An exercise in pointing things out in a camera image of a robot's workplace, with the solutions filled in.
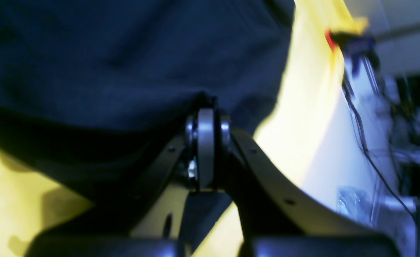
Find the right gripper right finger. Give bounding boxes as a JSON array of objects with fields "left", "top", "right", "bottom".
[{"left": 204, "top": 109, "right": 400, "bottom": 257}]

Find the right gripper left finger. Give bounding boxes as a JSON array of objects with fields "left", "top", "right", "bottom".
[{"left": 26, "top": 109, "right": 205, "bottom": 257}]

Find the dark navy T-shirt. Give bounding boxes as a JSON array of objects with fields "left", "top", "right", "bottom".
[{"left": 0, "top": 0, "right": 296, "bottom": 257}]

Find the yellow table cloth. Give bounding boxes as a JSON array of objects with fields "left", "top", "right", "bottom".
[{"left": 0, "top": 0, "right": 368, "bottom": 257}]

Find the left red-black table clamp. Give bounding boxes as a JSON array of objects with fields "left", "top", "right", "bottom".
[{"left": 325, "top": 30, "right": 380, "bottom": 75}]

